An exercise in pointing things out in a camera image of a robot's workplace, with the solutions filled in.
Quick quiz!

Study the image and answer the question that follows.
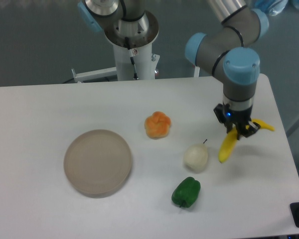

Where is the white frame post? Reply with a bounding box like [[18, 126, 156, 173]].
[[193, 66, 200, 78]]

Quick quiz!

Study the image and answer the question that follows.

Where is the black cable on pedestal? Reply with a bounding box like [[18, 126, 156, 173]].
[[124, 36, 140, 81]]

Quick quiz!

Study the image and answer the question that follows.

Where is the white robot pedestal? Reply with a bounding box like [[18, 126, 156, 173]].
[[71, 11, 162, 84]]

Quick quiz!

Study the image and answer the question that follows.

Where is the yellow banana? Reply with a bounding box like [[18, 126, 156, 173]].
[[218, 119, 275, 163]]

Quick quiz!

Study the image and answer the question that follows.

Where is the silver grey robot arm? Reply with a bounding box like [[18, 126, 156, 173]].
[[78, 0, 269, 137]]

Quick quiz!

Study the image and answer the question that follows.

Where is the blue plastic bag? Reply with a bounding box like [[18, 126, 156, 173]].
[[253, 0, 299, 16]]

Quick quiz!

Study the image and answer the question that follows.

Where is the green bell pepper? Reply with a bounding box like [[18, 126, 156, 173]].
[[171, 177, 201, 208]]

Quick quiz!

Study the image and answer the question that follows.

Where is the white pear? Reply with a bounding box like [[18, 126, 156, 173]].
[[183, 139, 208, 173]]

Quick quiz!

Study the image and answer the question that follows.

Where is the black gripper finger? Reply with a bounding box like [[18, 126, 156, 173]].
[[237, 121, 261, 139], [213, 104, 233, 132]]

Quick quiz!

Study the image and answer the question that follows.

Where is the beige round plate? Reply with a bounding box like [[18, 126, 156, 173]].
[[63, 129, 133, 197]]

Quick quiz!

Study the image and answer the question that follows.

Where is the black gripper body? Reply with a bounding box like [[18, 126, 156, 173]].
[[221, 104, 252, 132]]

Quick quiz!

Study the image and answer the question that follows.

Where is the orange bread roll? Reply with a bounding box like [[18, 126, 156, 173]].
[[144, 112, 171, 139]]

